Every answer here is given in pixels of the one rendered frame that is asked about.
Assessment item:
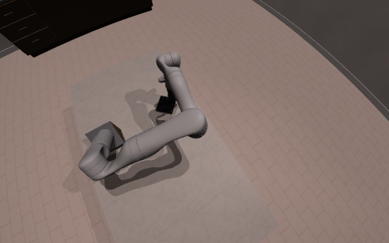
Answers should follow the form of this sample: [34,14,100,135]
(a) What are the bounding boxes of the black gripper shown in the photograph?
[159,76,176,101]

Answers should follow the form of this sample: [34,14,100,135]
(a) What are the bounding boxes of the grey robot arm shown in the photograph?
[78,52,207,181]

